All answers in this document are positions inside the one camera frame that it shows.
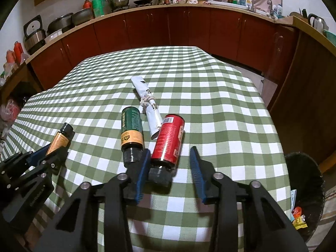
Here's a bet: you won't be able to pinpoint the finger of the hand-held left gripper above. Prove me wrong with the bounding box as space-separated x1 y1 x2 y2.
0 143 52 181
5 150 69 189

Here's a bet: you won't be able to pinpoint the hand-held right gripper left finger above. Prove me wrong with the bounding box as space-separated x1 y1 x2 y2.
34 148 152 252

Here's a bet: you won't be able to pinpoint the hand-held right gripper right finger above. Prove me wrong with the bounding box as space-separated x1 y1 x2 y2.
189 146 309 252

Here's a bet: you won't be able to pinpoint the amber bottle black cap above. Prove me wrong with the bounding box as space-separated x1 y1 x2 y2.
46 123 76 156

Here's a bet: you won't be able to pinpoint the red bottle black cap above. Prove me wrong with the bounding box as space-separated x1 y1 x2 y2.
148 114 185 188

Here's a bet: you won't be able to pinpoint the green bottle black cap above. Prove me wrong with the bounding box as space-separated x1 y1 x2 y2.
120 106 144 168

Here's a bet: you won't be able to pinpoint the bin with black bag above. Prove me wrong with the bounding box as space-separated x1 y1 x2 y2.
285 152 326 243

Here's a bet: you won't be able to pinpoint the pink plastic bag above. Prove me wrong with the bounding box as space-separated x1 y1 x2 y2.
0 100 21 122

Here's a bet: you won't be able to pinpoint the white knotted wrapper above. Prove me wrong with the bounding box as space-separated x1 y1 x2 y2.
131 76 164 140

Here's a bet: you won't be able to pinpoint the green checked tablecloth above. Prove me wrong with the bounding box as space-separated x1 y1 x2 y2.
0 46 292 252

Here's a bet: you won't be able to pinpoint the red-orange bottle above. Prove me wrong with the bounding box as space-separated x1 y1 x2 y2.
14 41 23 65

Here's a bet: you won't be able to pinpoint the steel rice cooker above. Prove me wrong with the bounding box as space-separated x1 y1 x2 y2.
23 15 46 54

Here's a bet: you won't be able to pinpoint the dark lidded pot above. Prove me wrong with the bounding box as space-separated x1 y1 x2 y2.
47 13 74 33

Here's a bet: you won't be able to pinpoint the striped cloth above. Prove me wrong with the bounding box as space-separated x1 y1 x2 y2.
322 186 336 244

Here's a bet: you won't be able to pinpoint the wooden counter cabinet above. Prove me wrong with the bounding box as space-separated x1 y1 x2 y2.
266 16 336 174

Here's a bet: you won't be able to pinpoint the dark round pan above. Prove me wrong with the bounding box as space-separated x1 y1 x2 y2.
71 8 94 26

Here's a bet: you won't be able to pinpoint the red-brown base cabinets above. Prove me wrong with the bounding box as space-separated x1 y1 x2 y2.
26 5 300 90

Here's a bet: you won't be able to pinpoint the green thermos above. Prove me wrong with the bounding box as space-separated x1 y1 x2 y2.
92 0 105 17

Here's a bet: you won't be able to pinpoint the gas stove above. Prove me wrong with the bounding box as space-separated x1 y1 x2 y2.
112 4 154 12

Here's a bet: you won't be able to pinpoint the teal plastic basket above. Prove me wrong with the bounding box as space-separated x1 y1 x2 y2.
322 29 336 42

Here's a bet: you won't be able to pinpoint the steel kettle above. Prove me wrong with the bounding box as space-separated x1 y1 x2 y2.
308 13 329 32

